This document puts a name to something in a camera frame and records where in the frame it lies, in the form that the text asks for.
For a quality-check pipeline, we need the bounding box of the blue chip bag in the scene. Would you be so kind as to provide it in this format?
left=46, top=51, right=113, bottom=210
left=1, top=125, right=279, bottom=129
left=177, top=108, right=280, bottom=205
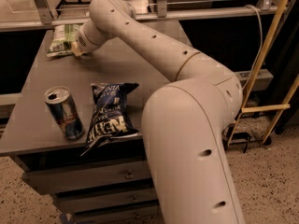
left=81, top=83, right=138, bottom=156

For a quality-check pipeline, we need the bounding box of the white cable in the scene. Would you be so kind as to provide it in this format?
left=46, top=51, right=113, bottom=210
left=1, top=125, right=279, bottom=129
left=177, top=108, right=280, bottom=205
left=241, top=4, right=264, bottom=91

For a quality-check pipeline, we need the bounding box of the blue silver energy drink can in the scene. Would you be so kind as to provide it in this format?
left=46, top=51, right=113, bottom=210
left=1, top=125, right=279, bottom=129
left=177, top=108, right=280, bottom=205
left=44, top=86, right=84, bottom=141

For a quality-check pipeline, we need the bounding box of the yellow wheeled ladder frame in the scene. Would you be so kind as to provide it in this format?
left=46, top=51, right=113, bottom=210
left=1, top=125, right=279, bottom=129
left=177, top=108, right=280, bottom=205
left=222, top=0, right=299, bottom=150

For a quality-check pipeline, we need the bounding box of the grey drawer cabinet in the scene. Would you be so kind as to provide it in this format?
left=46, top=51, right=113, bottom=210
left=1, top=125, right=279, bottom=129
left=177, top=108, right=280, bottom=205
left=0, top=20, right=194, bottom=224

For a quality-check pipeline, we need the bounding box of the grey metal railing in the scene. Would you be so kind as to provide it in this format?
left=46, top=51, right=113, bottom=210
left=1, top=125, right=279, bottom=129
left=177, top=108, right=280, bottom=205
left=0, top=0, right=279, bottom=32

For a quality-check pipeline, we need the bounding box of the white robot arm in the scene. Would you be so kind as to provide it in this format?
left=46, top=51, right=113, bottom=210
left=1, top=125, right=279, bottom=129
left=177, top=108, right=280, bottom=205
left=76, top=0, right=245, bottom=224

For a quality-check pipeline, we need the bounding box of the green jalapeno chip bag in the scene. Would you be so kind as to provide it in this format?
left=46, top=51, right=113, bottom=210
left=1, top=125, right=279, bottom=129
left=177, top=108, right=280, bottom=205
left=47, top=24, right=80, bottom=58

